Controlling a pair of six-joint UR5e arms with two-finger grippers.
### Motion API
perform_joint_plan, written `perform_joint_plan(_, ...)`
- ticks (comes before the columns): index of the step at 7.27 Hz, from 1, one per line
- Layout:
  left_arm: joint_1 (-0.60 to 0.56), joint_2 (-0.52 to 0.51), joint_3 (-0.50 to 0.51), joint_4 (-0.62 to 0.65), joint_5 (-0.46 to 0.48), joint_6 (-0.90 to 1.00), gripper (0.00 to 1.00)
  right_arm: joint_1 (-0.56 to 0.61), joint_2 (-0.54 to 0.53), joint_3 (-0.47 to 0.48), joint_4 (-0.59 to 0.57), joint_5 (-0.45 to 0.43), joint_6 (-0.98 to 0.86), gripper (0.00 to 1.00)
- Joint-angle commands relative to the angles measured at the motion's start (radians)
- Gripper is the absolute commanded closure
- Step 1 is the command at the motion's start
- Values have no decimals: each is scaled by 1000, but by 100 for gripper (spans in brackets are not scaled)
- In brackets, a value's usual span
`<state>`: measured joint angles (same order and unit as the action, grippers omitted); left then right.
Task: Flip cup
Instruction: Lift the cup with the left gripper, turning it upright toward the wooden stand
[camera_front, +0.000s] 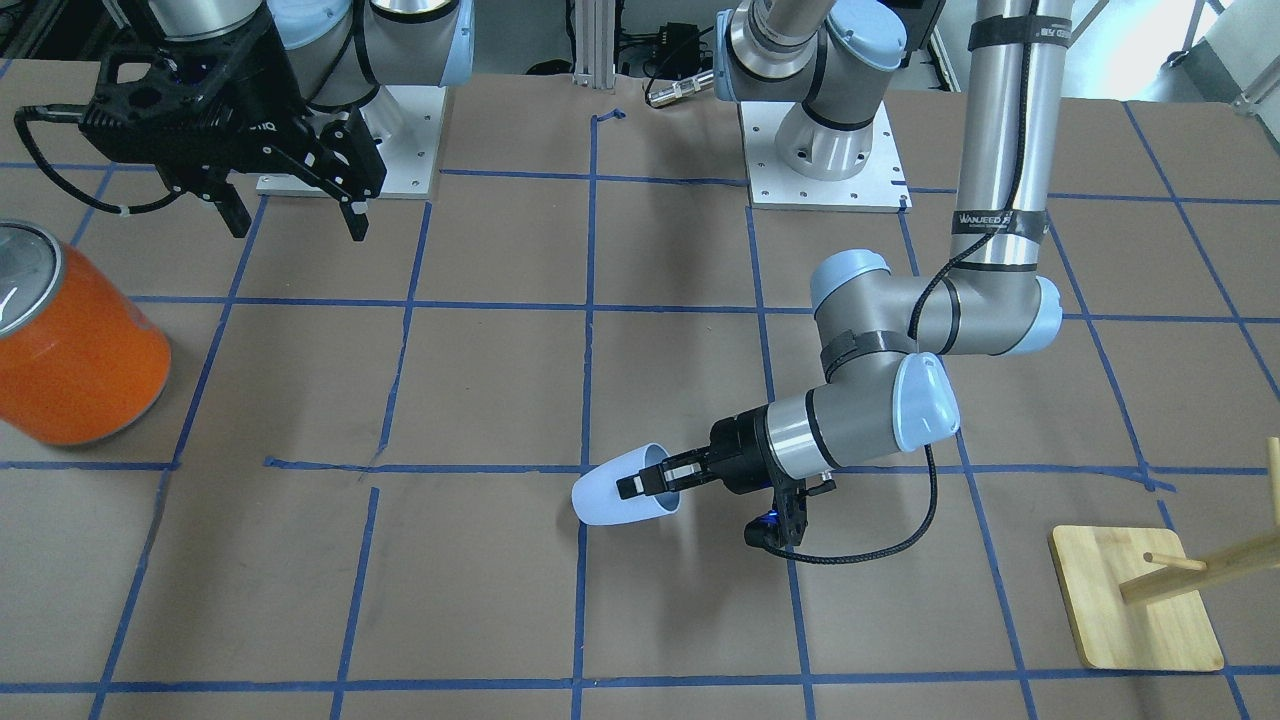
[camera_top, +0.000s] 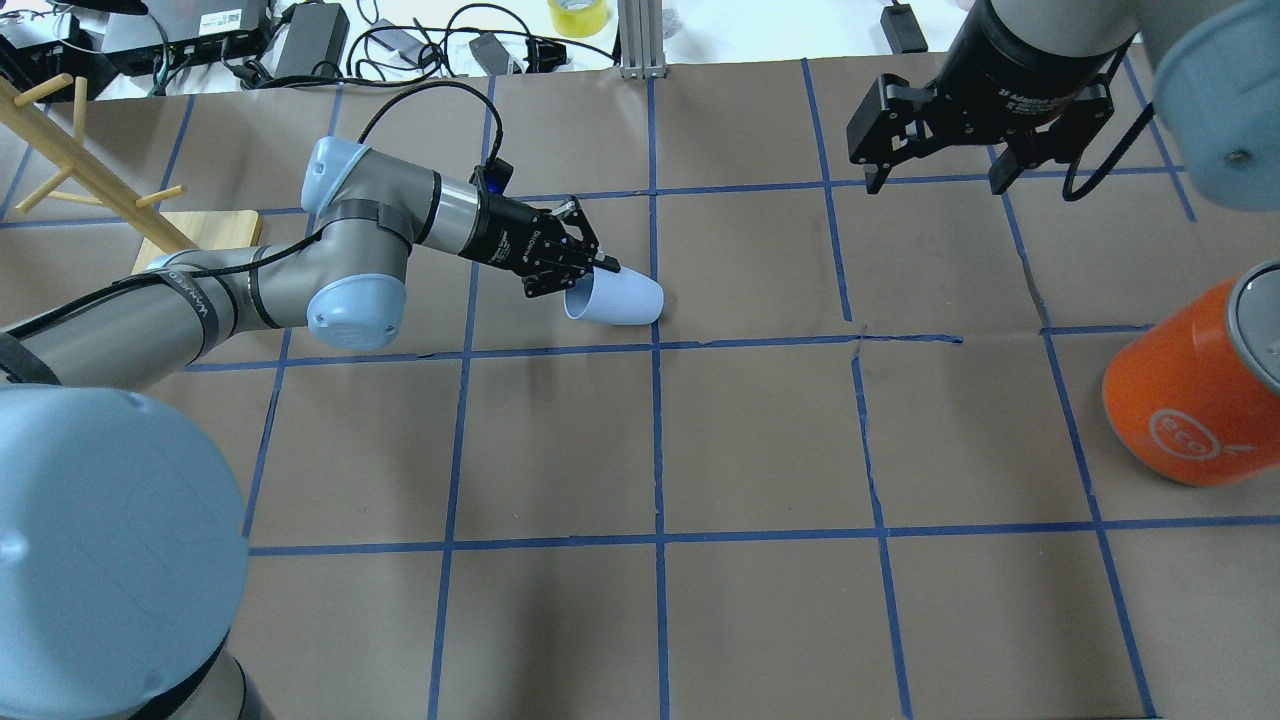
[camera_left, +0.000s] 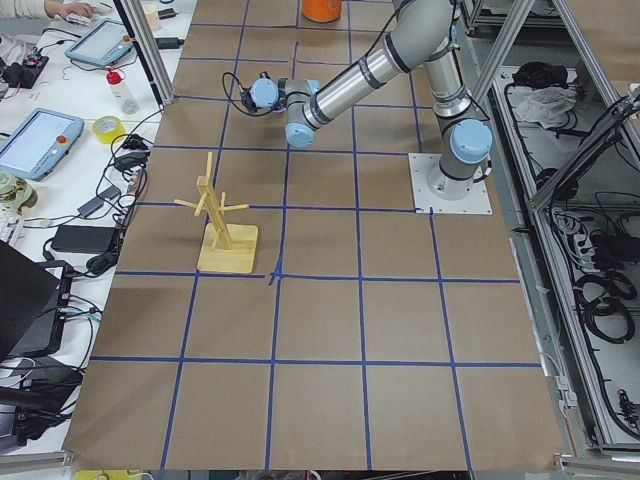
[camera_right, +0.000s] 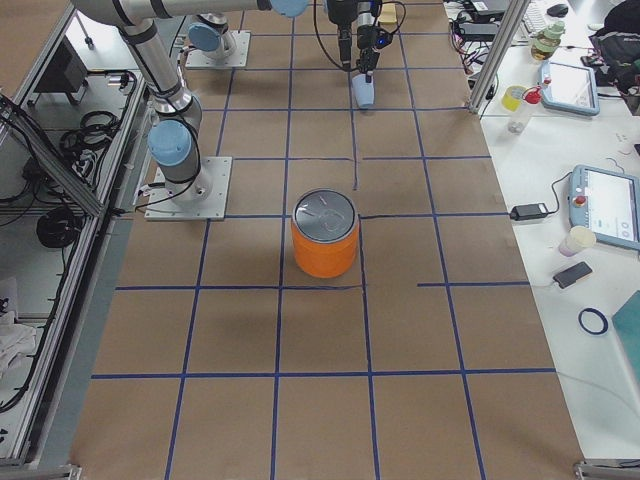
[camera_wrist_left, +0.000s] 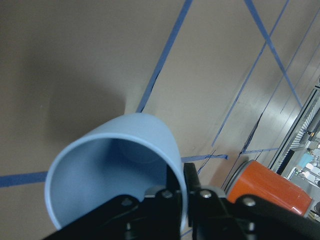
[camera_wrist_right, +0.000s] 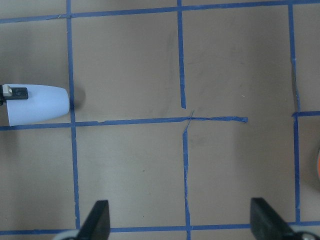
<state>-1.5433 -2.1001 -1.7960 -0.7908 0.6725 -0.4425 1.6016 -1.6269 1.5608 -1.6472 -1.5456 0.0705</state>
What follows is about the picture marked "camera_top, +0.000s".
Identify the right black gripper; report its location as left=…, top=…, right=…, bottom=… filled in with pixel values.
left=847, top=1, right=1116, bottom=195

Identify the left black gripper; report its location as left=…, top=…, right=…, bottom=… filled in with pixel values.
left=460, top=192, right=621, bottom=299

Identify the light blue cup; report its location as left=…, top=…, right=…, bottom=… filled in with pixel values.
left=563, top=266, right=666, bottom=325

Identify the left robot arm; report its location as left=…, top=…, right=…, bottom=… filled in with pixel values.
left=1, top=137, right=622, bottom=719

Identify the yellow tape roll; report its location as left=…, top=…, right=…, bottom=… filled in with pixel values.
left=547, top=0, right=611, bottom=38

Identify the black power adapter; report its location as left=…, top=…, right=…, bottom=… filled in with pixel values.
left=273, top=1, right=349, bottom=79

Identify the orange can container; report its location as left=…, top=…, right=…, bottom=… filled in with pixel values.
left=1102, top=260, right=1279, bottom=487

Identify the wooden mug tree stand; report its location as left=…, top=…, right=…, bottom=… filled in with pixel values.
left=1, top=73, right=262, bottom=270

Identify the aluminium frame post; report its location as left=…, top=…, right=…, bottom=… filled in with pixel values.
left=617, top=0, right=668, bottom=79

